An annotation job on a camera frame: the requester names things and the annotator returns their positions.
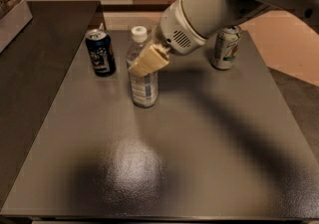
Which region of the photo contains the grey tray with items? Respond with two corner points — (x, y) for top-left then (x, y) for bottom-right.
(0, 0), (33, 53)

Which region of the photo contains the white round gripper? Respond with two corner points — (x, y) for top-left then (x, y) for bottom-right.
(129, 0), (207, 78)

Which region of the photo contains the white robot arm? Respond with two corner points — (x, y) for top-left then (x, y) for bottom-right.
(129, 0), (319, 77)

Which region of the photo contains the clear plastic water bottle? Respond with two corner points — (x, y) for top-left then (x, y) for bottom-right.
(126, 26), (159, 108)

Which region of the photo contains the white green soda can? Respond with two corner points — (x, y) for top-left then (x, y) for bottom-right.
(211, 26), (242, 70)

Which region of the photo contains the dark side table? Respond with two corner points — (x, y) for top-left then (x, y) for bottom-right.
(0, 1), (102, 209)

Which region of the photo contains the dark blue soda can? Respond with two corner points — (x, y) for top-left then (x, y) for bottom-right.
(85, 29), (116, 77)

